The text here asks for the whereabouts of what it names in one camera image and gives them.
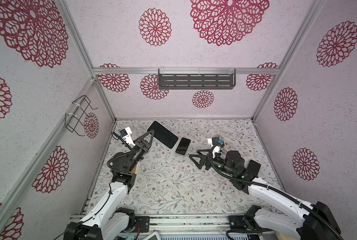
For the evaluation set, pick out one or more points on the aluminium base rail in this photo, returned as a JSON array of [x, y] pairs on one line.
[[184, 223]]

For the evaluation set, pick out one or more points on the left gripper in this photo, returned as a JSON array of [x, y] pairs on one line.
[[140, 140]]

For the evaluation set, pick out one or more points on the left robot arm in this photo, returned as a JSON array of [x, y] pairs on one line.
[[121, 183]]

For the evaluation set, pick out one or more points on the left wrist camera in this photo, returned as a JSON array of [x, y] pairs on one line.
[[125, 135]]

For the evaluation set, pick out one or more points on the white wooden-top tissue box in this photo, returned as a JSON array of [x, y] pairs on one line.
[[135, 167]]

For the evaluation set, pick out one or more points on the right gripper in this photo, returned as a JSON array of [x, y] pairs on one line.
[[208, 158]]

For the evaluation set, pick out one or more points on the black phone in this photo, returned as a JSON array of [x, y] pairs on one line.
[[252, 170], [183, 146]]

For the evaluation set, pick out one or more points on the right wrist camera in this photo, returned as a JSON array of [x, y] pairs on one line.
[[216, 144]]

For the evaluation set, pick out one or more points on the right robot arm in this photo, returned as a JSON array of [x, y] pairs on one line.
[[298, 219]]

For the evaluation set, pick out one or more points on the black wire wall rack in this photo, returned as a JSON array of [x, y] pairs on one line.
[[75, 119]]

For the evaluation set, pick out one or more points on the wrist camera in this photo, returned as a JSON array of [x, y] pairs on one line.
[[216, 144], [125, 135]]

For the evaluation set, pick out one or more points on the grey metal wall shelf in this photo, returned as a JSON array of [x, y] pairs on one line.
[[196, 81]]

